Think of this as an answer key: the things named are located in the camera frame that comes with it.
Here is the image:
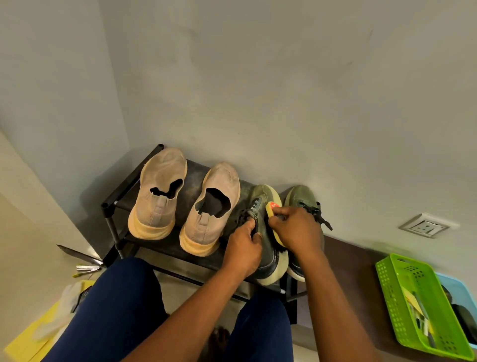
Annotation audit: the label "person's left hand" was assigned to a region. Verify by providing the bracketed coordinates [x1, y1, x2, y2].
[222, 218, 264, 280]

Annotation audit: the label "person's right hand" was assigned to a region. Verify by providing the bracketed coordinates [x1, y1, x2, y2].
[268, 206, 325, 262]

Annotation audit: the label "green sneaker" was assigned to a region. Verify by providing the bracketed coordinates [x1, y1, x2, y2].
[238, 184, 290, 287]
[284, 184, 333, 283]

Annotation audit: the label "yellow-edged shoe shine sponge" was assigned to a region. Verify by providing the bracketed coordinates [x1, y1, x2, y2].
[264, 201, 288, 249]

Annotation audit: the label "beige suede shoe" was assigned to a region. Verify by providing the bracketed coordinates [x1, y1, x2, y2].
[178, 162, 241, 258]
[127, 147, 188, 241]

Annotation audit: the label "yellow sticky note pad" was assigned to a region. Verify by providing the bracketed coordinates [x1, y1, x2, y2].
[401, 286, 425, 318]

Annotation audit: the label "small dark packet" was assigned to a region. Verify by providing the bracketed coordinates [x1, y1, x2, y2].
[71, 285, 93, 314]

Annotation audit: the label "person's right forearm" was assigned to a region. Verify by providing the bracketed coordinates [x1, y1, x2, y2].
[298, 252, 381, 362]

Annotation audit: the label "person's left forearm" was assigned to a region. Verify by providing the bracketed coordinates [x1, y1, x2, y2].
[123, 267, 246, 362]

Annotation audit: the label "dark brown low bench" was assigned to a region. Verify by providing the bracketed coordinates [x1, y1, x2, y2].
[294, 235, 477, 362]

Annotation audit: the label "person's left foot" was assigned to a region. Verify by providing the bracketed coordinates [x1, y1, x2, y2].
[208, 326, 231, 362]

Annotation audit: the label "black metal shoe rack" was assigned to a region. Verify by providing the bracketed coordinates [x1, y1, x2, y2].
[100, 144, 310, 325]

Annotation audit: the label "dark blue trousers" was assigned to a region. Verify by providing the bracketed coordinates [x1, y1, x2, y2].
[43, 257, 295, 362]

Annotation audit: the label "green plastic basket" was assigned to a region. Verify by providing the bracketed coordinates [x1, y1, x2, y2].
[375, 253, 476, 362]

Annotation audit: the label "light blue plastic basket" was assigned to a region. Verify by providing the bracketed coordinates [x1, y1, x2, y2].
[436, 272, 477, 350]

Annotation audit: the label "white wall socket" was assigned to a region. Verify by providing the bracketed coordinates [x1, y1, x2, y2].
[398, 212, 461, 239]

